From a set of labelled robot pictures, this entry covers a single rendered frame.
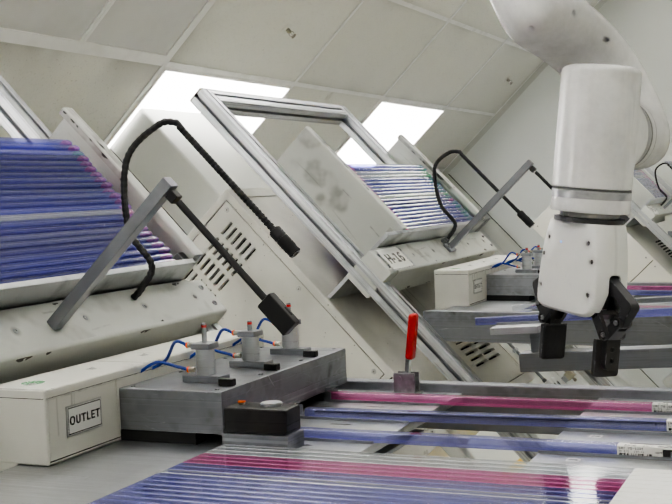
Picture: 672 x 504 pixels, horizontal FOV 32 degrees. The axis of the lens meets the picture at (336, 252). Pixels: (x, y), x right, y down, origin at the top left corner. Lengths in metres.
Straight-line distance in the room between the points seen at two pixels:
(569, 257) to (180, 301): 0.63
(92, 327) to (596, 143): 0.65
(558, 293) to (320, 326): 1.25
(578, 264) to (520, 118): 7.95
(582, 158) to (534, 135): 7.91
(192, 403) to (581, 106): 0.53
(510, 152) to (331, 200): 6.69
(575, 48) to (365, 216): 1.25
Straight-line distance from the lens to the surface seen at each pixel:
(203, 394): 1.28
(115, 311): 1.53
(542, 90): 9.14
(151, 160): 4.89
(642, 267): 5.85
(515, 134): 9.18
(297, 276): 2.47
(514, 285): 2.64
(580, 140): 1.23
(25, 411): 1.26
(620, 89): 1.23
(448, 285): 2.54
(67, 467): 1.24
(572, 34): 1.31
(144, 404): 1.32
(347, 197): 2.53
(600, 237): 1.22
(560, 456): 1.19
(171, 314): 1.61
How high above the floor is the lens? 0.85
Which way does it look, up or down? 14 degrees up
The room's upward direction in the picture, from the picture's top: 43 degrees counter-clockwise
